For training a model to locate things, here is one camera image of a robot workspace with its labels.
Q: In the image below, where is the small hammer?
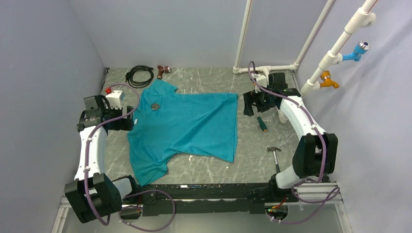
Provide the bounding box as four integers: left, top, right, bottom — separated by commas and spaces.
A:
267, 147, 281, 174

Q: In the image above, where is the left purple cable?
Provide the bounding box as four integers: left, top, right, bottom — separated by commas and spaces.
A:
83, 83, 176, 233

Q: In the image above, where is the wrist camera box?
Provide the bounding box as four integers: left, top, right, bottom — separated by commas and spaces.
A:
252, 73, 269, 88
105, 88, 125, 110

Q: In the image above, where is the teal t-shirt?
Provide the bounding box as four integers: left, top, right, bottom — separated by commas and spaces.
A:
127, 80, 238, 186

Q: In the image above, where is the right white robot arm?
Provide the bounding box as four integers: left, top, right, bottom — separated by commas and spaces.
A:
243, 72, 338, 201

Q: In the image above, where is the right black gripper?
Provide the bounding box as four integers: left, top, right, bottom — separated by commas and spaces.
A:
242, 85, 275, 117

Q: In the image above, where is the green handled screwdriver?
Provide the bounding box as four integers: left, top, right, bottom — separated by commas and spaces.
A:
257, 116, 267, 132

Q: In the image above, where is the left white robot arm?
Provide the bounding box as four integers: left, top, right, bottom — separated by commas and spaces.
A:
64, 90, 140, 223

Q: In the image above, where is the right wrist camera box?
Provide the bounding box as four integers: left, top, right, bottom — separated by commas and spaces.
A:
252, 73, 269, 88

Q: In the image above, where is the orange faucet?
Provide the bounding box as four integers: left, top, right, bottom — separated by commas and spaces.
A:
320, 70, 339, 89

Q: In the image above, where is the blue faucet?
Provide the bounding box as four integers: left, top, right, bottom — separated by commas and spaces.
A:
342, 41, 370, 62

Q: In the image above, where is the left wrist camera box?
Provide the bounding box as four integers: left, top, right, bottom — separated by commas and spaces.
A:
105, 88, 125, 110

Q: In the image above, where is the brown brass faucet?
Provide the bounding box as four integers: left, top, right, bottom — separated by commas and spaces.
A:
157, 65, 172, 80

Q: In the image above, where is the coiled black cable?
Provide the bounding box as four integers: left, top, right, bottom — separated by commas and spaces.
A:
124, 65, 155, 88

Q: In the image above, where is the white pvc pipe frame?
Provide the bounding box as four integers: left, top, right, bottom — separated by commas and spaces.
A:
234, 0, 363, 86

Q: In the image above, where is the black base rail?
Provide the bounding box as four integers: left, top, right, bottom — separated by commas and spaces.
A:
107, 182, 300, 217

